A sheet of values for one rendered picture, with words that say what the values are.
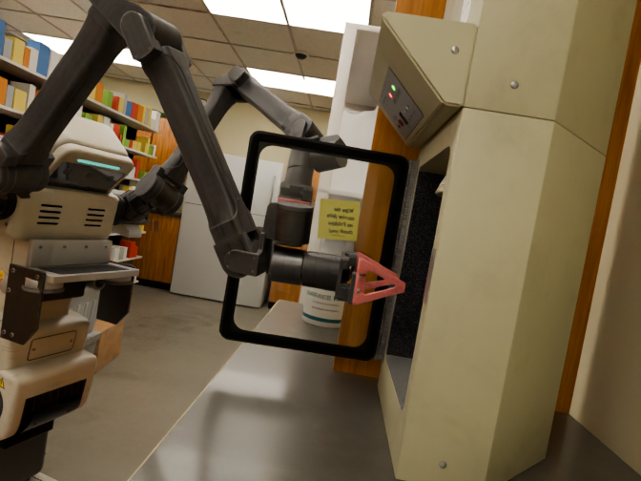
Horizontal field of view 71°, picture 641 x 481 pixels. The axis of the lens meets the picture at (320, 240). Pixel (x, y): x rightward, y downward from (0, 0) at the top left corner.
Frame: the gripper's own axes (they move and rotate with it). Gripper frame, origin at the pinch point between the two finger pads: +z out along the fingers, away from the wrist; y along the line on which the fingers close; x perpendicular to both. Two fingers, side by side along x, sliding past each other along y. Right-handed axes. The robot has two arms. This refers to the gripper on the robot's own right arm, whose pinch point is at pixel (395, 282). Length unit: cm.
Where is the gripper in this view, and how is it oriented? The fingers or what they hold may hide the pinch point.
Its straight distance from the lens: 72.3
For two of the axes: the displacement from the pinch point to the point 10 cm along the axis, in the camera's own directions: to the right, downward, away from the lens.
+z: 9.9, 1.5, -0.5
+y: 0.6, -0.5, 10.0
